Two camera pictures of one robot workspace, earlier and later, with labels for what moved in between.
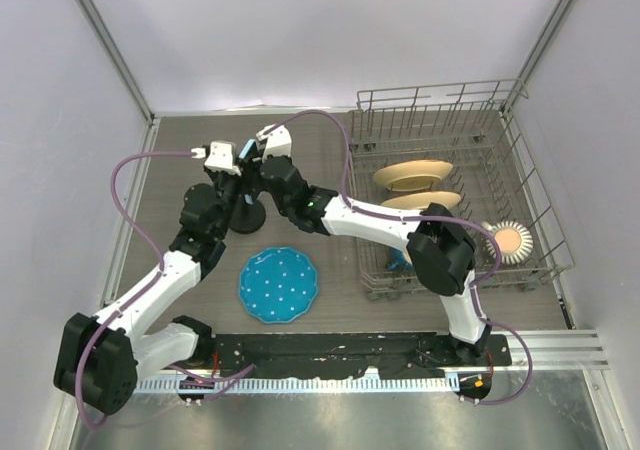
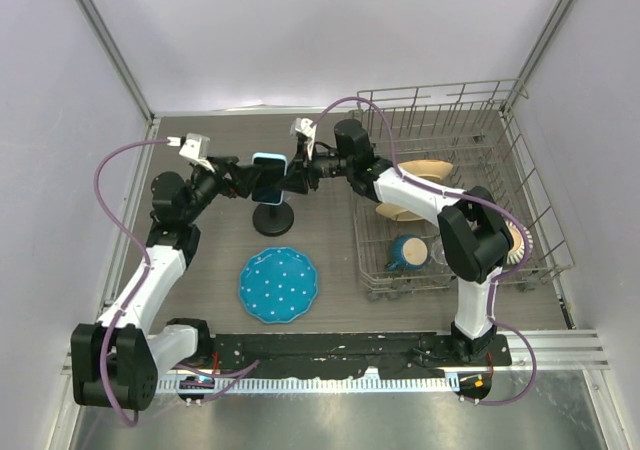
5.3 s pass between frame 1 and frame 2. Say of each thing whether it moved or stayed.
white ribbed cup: stayed
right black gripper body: moved
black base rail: stayed
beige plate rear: stayed
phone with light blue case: moved
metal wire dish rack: stayed
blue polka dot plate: stayed
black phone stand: moved
